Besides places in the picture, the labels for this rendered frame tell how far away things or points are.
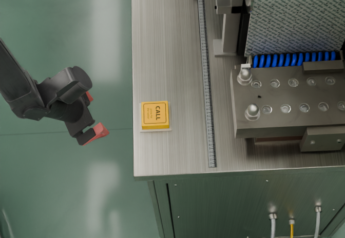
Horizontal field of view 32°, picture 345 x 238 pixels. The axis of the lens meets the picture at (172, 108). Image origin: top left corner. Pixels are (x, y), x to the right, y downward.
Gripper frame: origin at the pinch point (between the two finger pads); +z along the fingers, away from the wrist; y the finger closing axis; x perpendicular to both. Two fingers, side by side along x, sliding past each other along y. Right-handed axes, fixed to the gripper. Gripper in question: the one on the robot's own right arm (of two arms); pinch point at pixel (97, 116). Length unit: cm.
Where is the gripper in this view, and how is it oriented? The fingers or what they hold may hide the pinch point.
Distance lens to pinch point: 141.5
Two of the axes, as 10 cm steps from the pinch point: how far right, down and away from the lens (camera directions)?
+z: 4.7, 1.7, 8.6
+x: -7.7, 5.6, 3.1
